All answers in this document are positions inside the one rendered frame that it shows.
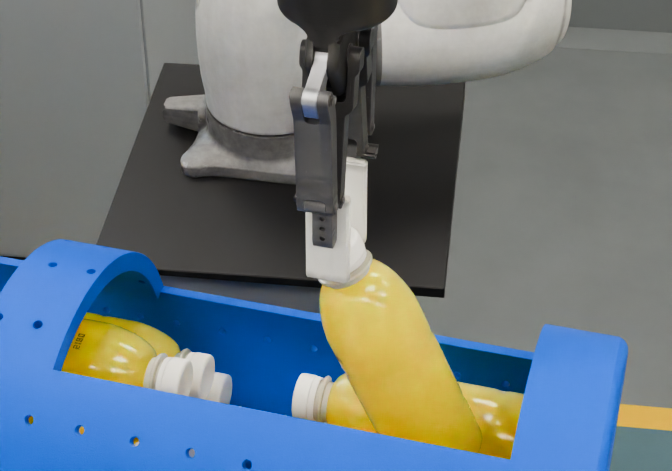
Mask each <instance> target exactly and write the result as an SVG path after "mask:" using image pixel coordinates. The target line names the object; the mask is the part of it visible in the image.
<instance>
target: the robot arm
mask: <svg viewBox="0 0 672 471"><path fill-rule="evenodd" d="M571 6H572V0H196V8H195V21H196V41H197V51H198V59H199V66H200V72H201V77H202V82H203V86H204V90H205V94H204V95H191V96H178V97H170V98H167V99H166V101H165V103H164V106H165V109H166V110H163V117H164V120H165V121H166V122H167V123H171V124H174V125H177V126H181V127H184V128H187V129H191V130H194V131H198V135H197V137H196V139H195V141H194V143H193V145H192V146H191V147H190V148H189V149H188V150H187V151H186V152H185V153H184V154H183V156H182V157H181V170H182V173H183V174H184V175H186V176H188V177H192V178H199V177H210V176H217V177H227V178H236V179H245V180H254V181H263V182H272V183H281V184H290V185H296V193H295V196H293V199H294V201H295V202H296V205H297V210H298V211H304V212H306V275H307V277H311V278H317V279H323V280H329V281H334V282H340V283H347V282H348V281H349V279H350V239H351V227H353V228H354V229H356V230H357V231H358V233H359V235H360V237H361V239H362V241H363V242H364V243H365V242H366V239H367V171H368V161H366V160H365V159H361V157H366V158H372V159H376V157H377V154H378V145H379V144H373V143H368V135H372V133H373V132H374V129H375V124H374V115H375V86H423V85H438V84H449V83H458V82H466V81H474V80H480V79H486V78H491V77H495V76H499V75H503V74H506V73H509V72H512V71H515V70H517V69H520V68H522V67H524V66H527V65H529V64H531V63H533V62H535V61H537V60H539V59H541V58H543V57H544V56H546V55H547V54H549V53H550V52H551V51H552V50H553V49H554V47H555V46H556V45H557V44H558V43H559V42H560V41H561V40H562V39H563V37H564V35H565V34H566V31H567V28H568V25H569V21H570V15H571Z"/></svg>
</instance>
